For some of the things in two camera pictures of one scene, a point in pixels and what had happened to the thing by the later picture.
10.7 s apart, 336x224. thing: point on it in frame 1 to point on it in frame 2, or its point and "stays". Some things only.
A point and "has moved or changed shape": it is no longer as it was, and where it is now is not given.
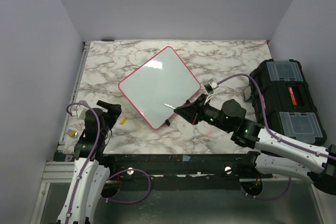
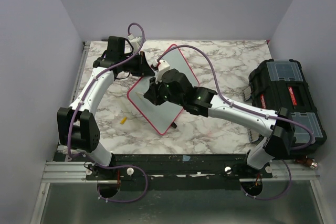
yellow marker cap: [123, 120] stays
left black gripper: [114, 110] to [144, 68]
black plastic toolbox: [291, 110] stays
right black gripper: [192, 112] to [151, 94]
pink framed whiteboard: [164, 78] has moved or changed shape
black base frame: [182, 171] stays
